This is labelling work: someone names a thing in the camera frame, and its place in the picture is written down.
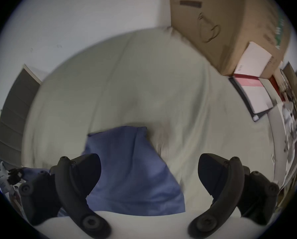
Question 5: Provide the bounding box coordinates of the grey padded headboard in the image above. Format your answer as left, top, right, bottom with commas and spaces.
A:
0, 64, 42, 166

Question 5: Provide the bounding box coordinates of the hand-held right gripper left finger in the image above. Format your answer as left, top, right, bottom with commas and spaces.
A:
19, 153, 112, 239

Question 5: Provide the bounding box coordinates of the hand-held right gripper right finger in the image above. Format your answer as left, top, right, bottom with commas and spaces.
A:
187, 153, 280, 237

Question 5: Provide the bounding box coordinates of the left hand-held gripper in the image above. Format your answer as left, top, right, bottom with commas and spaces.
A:
0, 161, 25, 196

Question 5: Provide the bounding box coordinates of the bed with pale green sheet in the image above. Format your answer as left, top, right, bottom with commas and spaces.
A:
21, 26, 297, 216

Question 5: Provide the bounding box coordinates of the blue garment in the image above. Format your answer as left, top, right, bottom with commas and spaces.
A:
22, 126, 186, 216

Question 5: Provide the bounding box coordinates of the large brown cardboard carton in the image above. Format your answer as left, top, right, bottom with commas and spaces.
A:
167, 0, 292, 79

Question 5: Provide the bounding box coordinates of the white flat box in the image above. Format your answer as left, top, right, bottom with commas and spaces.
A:
234, 41, 273, 77

